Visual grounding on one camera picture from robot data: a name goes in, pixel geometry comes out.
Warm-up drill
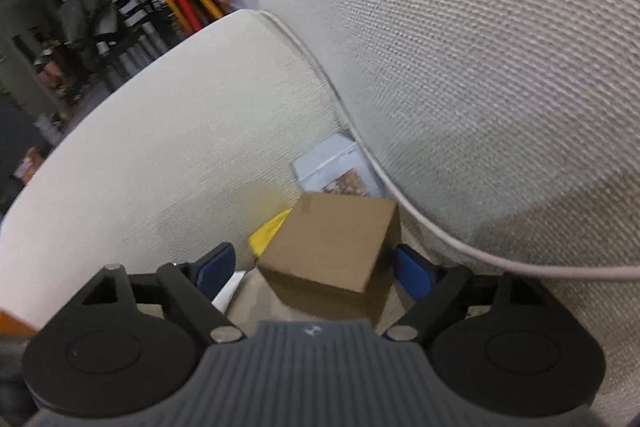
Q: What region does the light blue picture box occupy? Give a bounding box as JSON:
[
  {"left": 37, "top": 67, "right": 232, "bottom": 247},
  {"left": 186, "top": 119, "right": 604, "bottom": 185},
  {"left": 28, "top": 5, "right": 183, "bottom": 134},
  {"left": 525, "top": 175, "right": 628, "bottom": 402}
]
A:
[{"left": 291, "top": 132, "right": 387, "bottom": 198}]

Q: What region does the beige fabric sofa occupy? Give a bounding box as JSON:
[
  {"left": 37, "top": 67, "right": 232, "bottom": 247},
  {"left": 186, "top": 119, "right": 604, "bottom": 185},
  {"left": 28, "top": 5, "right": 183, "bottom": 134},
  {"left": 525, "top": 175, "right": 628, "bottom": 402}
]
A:
[{"left": 1, "top": 0, "right": 639, "bottom": 426}]

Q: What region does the yellow plastic object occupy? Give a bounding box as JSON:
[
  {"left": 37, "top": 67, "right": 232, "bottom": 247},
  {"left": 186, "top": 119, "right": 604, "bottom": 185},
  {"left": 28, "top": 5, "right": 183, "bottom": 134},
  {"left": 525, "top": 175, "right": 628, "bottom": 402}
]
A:
[{"left": 248, "top": 208, "right": 292, "bottom": 258}]

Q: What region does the white paper sheet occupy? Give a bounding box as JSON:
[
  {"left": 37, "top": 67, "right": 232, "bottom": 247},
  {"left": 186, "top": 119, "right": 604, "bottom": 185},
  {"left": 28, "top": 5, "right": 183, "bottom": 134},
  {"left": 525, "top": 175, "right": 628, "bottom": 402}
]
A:
[{"left": 212, "top": 270, "right": 246, "bottom": 314}]

